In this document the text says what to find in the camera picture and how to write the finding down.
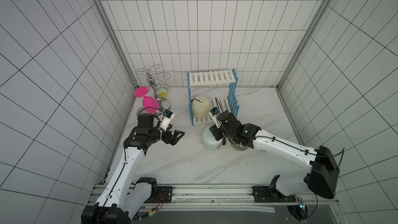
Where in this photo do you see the light blue tea canister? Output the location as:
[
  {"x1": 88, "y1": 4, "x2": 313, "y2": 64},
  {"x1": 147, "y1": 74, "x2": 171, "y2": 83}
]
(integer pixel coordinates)
[{"x1": 202, "y1": 127, "x2": 222, "y2": 150}]

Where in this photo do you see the large beige tea canister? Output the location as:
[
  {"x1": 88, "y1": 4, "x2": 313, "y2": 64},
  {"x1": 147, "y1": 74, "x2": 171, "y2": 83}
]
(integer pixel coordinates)
[{"x1": 231, "y1": 143, "x2": 249, "y2": 151}]

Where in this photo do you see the right base cable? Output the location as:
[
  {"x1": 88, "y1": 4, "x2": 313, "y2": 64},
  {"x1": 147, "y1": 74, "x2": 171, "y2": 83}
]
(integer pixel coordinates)
[{"x1": 287, "y1": 149, "x2": 345, "y2": 222}]

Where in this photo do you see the yellow blue patterned bowl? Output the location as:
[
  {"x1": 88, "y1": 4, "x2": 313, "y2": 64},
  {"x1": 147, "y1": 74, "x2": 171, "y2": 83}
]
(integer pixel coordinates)
[{"x1": 155, "y1": 84, "x2": 169, "y2": 98}]

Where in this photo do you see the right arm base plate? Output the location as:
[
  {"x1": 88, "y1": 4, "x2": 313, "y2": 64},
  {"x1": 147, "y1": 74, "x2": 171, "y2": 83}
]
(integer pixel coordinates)
[{"x1": 252, "y1": 186, "x2": 296, "y2": 203}]

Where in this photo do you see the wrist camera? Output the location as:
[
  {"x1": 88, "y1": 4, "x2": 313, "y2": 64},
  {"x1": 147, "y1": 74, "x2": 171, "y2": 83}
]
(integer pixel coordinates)
[
  {"x1": 209, "y1": 107, "x2": 221, "y2": 128},
  {"x1": 159, "y1": 110, "x2": 176, "y2": 131}
]

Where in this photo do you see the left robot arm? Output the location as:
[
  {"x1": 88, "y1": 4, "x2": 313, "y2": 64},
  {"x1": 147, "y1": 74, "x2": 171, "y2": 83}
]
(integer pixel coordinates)
[{"x1": 81, "y1": 110, "x2": 184, "y2": 224}]

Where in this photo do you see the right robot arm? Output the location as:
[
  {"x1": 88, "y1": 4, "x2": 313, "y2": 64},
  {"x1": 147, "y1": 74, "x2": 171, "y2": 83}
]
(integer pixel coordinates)
[{"x1": 209, "y1": 107, "x2": 340, "y2": 202}]

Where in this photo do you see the left base cable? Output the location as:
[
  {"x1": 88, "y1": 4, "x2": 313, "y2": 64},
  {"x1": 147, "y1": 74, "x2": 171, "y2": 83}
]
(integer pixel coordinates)
[{"x1": 130, "y1": 192, "x2": 164, "y2": 223}]

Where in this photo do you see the blue white slatted shelf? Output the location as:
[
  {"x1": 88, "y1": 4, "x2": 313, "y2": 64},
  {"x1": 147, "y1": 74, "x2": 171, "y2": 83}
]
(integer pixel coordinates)
[{"x1": 187, "y1": 68, "x2": 240, "y2": 126}]

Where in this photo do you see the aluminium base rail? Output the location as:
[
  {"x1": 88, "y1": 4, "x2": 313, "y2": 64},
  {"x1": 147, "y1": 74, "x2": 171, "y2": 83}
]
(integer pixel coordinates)
[{"x1": 87, "y1": 183, "x2": 341, "y2": 214}]

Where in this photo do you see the chrome wire glass rack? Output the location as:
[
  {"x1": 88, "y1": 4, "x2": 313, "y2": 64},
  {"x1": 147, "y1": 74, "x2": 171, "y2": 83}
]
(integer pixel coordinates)
[{"x1": 130, "y1": 64, "x2": 172, "y2": 112}]

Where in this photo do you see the base cable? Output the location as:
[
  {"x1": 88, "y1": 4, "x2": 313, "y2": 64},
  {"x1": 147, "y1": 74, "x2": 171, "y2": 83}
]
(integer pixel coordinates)
[
  {"x1": 130, "y1": 192, "x2": 164, "y2": 223},
  {"x1": 287, "y1": 149, "x2": 345, "y2": 222}
]

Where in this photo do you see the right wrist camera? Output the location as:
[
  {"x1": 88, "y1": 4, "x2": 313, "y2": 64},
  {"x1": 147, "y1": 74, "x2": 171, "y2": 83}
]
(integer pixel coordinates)
[{"x1": 209, "y1": 107, "x2": 221, "y2": 128}]

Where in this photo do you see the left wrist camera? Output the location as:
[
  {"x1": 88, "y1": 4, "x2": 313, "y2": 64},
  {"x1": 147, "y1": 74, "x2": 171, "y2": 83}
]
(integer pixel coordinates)
[{"x1": 159, "y1": 110, "x2": 176, "y2": 131}]

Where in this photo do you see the cream tea canister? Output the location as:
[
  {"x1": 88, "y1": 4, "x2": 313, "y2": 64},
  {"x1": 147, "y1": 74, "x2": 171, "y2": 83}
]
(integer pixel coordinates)
[{"x1": 191, "y1": 96, "x2": 210, "y2": 119}]

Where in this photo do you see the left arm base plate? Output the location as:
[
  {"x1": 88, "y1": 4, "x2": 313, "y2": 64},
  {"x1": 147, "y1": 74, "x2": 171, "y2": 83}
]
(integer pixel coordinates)
[{"x1": 145, "y1": 186, "x2": 173, "y2": 204}]

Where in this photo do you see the pink plastic wine glass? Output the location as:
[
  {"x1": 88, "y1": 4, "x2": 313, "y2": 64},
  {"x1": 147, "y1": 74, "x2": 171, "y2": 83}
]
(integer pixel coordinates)
[{"x1": 134, "y1": 87, "x2": 159, "y2": 114}]

